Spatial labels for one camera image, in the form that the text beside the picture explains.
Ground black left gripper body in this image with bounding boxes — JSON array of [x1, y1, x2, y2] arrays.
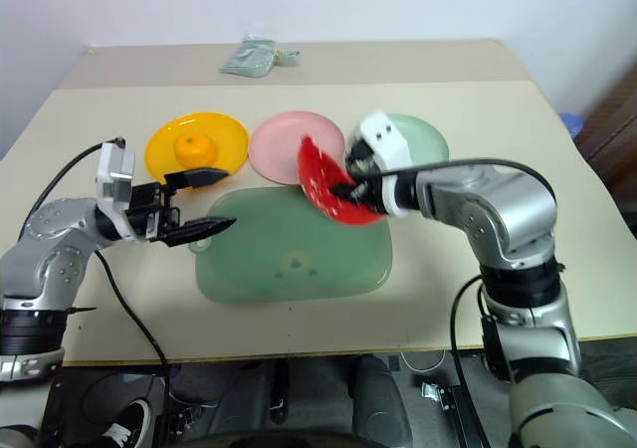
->
[[122, 180, 182, 243]]

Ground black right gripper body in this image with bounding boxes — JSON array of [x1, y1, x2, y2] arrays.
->
[[342, 136, 385, 215]]

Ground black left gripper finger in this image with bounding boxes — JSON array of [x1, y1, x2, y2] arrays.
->
[[163, 167, 234, 191], [163, 216, 238, 248]]

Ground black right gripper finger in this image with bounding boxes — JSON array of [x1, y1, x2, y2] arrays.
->
[[329, 180, 370, 204]]

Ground red plate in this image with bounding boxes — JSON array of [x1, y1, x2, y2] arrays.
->
[[297, 134, 387, 227]]

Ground yellow plate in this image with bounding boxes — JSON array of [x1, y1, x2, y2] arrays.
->
[[143, 112, 250, 191]]

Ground light green round plate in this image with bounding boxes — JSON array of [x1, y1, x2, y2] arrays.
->
[[382, 112, 451, 166]]

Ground pink plate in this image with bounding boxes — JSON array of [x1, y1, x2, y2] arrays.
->
[[248, 111, 346, 187]]

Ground orange mandarin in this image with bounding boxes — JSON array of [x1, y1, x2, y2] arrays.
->
[[172, 132, 219, 169]]

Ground large green square tray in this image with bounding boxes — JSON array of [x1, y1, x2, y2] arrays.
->
[[188, 185, 395, 307]]

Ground pale green fabric pouch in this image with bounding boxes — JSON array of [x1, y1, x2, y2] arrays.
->
[[219, 36, 303, 79]]

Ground blue round container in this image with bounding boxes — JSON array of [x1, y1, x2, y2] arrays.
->
[[556, 112, 589, 141]]

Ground black and white sneaker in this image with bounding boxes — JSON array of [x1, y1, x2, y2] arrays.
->
[[97, 397, 156, 448]]

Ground dark grey rounded shape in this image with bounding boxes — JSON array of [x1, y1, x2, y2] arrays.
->
[[347, 355, 415, 448]]

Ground brown wooden furniture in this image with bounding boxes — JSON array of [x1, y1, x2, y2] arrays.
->
[[571, 63, 637, 186]]

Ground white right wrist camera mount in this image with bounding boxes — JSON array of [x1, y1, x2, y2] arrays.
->
[[358, 111, 420, 171]]

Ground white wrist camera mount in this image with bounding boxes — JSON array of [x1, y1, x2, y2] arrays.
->
[[358, 111, 420, 171], [94, 141, 137, 226]]

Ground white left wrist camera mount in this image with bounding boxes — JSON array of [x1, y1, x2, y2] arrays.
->
[[94, 141, 137, 226]]

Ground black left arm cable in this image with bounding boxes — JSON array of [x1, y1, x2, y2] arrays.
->
[[93, 249, 173, 405], [27, 136, 126, 226]]

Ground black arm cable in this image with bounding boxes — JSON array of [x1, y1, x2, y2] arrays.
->
[[347, 157, 556, 206], [27, 136, 126, 226], [93, 249, 173, 405], [449, 273, 495, 448]]

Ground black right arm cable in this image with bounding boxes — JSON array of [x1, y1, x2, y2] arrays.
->
[[347, 157, 556, 206], [449, 273, 495, 448]]

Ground white cable loop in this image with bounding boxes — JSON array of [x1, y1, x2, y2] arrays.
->
[[399, 349, 448, 372]]

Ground metal bracket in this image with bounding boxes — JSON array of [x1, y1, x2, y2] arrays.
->
[[419, 379, 468, 410]]

